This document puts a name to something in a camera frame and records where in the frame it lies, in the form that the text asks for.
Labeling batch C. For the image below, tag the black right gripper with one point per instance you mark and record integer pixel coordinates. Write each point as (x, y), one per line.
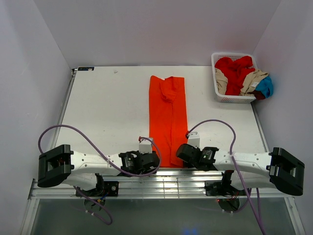
(188, 165)

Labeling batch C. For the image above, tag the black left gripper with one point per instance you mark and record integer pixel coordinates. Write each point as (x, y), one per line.
(149, 171)

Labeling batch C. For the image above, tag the orange t-shirt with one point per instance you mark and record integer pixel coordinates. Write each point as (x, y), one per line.
(168, 117)

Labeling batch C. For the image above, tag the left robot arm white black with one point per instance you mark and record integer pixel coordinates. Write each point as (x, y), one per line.
(61, 165)

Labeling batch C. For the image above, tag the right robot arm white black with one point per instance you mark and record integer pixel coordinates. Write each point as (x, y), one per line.
(276, 169)

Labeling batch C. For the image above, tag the white plastic laundry basket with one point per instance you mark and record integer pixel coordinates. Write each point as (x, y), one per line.
(230, 98)

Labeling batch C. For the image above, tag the dark red t-shirt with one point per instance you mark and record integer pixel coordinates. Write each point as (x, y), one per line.
(258, 95)

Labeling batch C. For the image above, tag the beige t-shirt in basket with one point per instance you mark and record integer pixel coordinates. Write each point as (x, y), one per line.
(252, 80)

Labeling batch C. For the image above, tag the red t-shirt in basket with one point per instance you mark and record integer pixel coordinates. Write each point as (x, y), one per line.
(227, 63)

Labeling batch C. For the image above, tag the blue t-shirt in basket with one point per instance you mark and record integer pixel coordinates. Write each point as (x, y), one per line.
(265, 87)

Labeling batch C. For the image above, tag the blue label sticker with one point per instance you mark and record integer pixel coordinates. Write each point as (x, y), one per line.
(85, 69)

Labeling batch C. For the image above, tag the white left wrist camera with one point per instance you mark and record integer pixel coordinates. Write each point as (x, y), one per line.
(145, 146)

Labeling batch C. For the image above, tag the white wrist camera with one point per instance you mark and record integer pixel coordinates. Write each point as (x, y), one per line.
(145, 146)
(193, 139)

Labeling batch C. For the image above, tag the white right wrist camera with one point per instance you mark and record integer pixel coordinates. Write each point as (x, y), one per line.
(193, 139)

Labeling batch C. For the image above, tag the aluminium frame rail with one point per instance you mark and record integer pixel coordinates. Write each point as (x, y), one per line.
(166, 184)

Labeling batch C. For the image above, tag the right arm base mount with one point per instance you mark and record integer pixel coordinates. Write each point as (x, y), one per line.
(223, 187)

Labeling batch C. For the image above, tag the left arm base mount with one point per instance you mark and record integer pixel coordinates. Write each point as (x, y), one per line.
(105, 188)

